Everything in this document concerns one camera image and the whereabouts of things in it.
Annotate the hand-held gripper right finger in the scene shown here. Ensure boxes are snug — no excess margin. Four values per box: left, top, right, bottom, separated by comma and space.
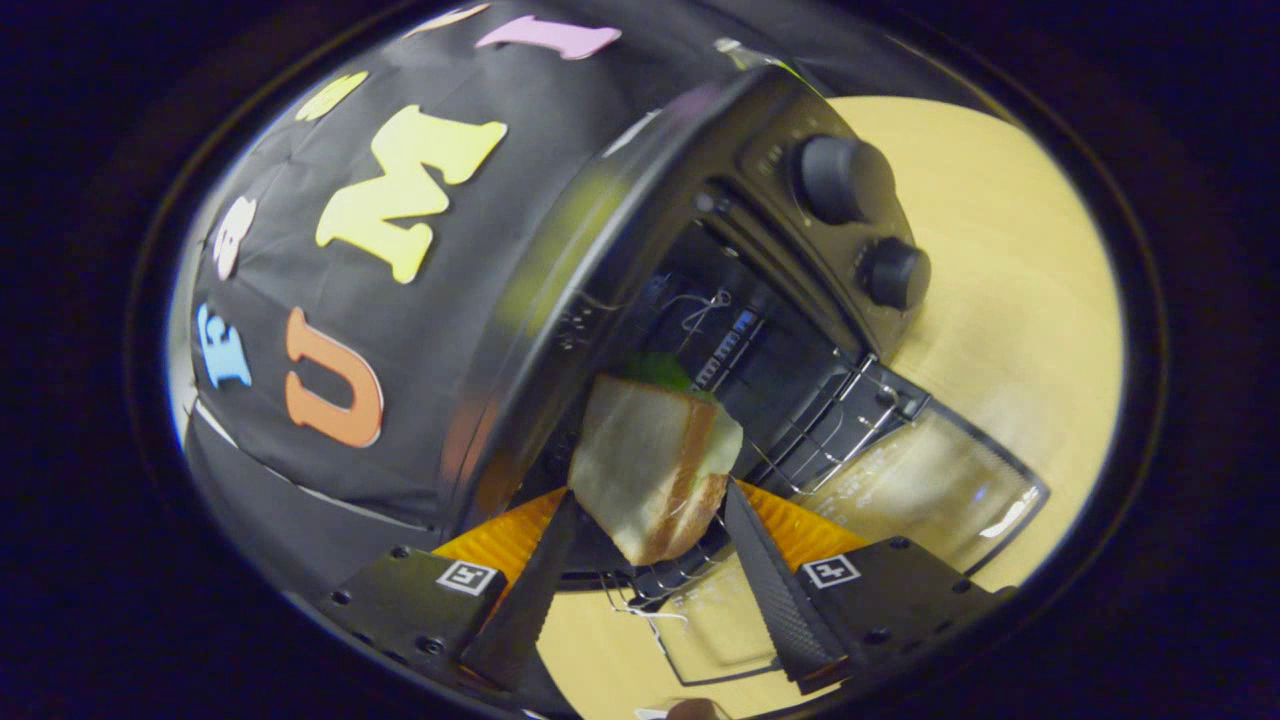
724, 481, 1009, 695

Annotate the black toaster oven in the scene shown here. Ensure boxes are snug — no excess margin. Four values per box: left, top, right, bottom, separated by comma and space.
438, 64, 1051, 691

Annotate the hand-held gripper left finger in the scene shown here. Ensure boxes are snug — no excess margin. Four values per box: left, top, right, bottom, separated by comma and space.
319, 487, 579, 693

